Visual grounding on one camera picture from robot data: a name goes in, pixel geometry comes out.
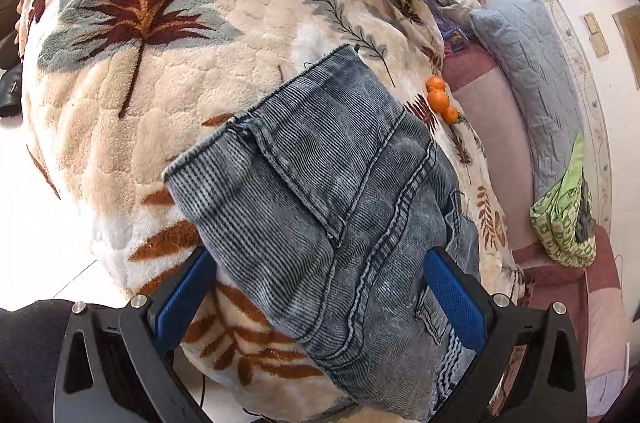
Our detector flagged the wooden wall panel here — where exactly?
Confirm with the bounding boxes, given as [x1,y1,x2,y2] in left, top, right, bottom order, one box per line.
[612,4,640,90]

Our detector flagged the black shoe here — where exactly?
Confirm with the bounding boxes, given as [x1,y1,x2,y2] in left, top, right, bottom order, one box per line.
[0,62,25,119]

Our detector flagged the leaf print fleece blanket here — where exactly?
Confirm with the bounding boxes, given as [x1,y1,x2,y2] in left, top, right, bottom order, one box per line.
[14,0,526,423]

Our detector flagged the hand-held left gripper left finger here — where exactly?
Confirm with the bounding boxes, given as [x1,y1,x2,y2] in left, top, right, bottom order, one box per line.
[52,247,218,423]

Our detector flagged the blue washed denim pants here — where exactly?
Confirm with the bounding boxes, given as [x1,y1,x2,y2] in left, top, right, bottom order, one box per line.
[162,44,483,423]

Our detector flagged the grey crumpled cloth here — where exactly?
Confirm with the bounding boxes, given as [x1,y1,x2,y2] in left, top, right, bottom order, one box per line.
[579,207,597,240]

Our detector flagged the grey quilted pillow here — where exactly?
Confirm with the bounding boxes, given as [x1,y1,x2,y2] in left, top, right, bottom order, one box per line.
[469,0,587,199]

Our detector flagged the green patterned quilt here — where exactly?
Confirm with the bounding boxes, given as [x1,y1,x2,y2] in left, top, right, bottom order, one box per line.
[530,133,599,269]

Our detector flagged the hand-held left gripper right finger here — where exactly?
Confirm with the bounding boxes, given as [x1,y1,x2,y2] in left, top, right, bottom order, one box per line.
[424,248,588,423]

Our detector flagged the purple packet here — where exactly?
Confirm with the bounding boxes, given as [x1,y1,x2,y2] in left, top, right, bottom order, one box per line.
[434,20,468,56]

